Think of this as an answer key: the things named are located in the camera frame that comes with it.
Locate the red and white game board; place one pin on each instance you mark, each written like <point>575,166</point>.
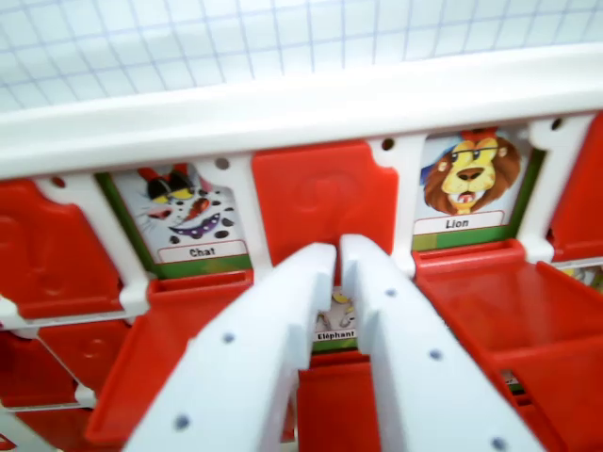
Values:
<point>301,108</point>

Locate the elephant picture card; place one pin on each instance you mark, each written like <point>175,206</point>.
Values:
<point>337,320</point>

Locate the lion picture card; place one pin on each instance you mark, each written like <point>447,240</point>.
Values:
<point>471,183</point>

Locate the red flap of lion window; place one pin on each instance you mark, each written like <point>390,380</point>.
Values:
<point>509,301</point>

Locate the cat picture card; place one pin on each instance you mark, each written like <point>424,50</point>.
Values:
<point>188,212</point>

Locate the red flap of cow window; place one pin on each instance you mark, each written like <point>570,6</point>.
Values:
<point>320,198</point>

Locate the red flap of elephant window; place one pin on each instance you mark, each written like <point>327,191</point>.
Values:
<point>337,405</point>

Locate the red flap of cat window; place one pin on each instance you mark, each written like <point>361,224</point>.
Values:
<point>155,339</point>

